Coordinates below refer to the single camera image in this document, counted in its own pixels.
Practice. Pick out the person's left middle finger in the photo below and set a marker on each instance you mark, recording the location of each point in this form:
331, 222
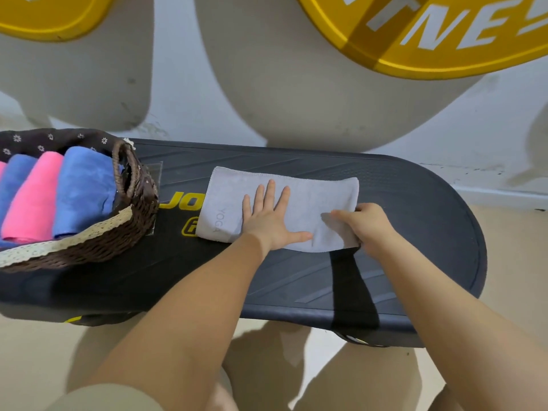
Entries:
270, 194

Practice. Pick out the person's right forearm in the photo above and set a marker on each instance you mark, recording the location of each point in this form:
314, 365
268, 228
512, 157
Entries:
449, 321

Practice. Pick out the person's left forearm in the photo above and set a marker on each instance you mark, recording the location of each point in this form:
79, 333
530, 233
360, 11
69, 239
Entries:
192, 321

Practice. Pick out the grey towel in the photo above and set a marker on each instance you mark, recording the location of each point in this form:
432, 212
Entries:
308, 201

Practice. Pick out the person's right hand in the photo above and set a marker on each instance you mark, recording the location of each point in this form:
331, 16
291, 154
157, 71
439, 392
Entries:
372, 226

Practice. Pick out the brown wicker basket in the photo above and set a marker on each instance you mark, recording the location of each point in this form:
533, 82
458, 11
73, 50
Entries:
107, 241

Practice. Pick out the black aerobic step platform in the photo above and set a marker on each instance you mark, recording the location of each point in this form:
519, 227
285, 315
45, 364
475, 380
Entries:
419, 235

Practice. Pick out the person's right thumb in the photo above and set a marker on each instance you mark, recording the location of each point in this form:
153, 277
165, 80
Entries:
344, 215

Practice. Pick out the yellow round wall sign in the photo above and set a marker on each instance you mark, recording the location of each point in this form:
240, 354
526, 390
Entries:
47, 17
428, 42

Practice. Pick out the person's left little finger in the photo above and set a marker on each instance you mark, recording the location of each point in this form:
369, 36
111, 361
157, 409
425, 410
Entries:
246, 206

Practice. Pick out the pink rolled towel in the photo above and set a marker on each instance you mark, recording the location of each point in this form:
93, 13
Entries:
2, 170
34, 196

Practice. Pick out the person's left hand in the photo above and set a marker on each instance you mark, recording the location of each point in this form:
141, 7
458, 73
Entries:
265, 228

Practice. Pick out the person's left thumb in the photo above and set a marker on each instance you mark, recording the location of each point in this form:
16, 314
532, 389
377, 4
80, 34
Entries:
299, 237

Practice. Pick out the blue rolled towel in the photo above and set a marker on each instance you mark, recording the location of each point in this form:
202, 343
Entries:
81, 188
13, 179

